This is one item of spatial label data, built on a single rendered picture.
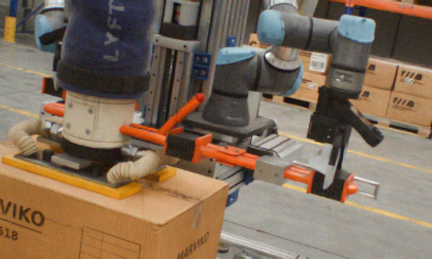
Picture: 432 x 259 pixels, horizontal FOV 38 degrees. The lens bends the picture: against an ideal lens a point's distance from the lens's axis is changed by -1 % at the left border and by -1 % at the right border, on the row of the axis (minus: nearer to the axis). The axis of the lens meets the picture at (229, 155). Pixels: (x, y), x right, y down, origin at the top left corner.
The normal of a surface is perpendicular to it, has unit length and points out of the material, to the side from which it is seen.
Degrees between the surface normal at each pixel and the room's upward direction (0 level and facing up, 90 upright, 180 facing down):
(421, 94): 91
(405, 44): 90
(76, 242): 90
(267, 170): 90
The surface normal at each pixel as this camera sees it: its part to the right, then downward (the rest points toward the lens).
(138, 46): 0.79, 0.02
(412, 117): -0.37, 0.18
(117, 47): 0.47, 0.04
